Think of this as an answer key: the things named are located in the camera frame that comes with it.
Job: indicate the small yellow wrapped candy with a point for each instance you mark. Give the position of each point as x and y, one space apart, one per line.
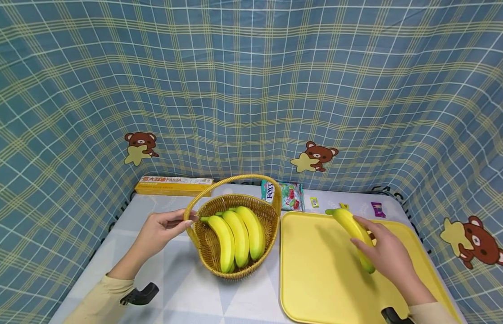
314 202

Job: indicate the yellow plastic tray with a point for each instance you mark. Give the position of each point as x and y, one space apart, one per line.
316 270

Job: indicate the person's right index finger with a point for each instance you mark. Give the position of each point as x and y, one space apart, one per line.
366 223

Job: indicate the person's right forearm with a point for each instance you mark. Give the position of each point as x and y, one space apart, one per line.
427 306

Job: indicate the green and blue candy bag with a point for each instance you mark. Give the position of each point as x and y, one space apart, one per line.
292 197

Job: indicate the person's right hand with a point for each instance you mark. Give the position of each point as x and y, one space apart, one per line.
391 256

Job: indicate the person's left index finger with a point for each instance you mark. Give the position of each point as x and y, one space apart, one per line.
182 213

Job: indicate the person's right thumb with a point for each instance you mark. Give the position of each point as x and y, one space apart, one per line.
360 245

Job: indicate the yellow banana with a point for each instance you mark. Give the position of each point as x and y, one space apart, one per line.
346 219
240 238
254 231
225 243

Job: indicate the person's left forearm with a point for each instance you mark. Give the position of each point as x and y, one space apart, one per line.
113 288

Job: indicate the long yellow cardboard box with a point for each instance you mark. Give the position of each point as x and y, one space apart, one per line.
170 186

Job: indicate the person's left thumb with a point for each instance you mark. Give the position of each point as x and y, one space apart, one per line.
184 224

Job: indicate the person's left hand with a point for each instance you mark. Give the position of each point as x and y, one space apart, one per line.
158 234

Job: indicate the small purple wrapped candy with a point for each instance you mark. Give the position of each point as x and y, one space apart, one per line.
377 209

